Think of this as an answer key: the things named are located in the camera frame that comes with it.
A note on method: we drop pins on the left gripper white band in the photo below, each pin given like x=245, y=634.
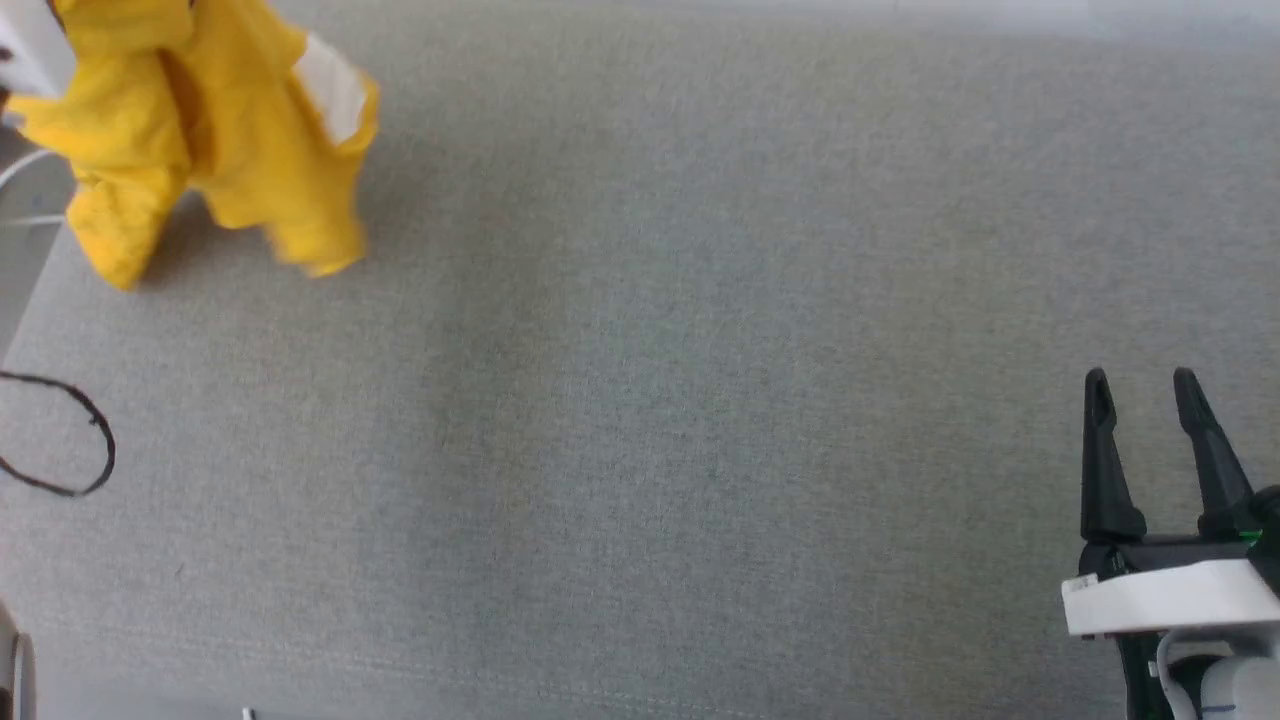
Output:
x=30, y=50

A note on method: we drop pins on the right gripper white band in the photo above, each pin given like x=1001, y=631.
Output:
x=1170, y=600

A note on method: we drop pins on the yellow tiger print t-shirt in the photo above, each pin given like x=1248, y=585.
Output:
x=230, y=120

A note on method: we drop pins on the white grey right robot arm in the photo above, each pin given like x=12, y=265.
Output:
x=1240, y=690

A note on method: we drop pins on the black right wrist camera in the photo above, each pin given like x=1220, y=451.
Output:
x=1268, y=520

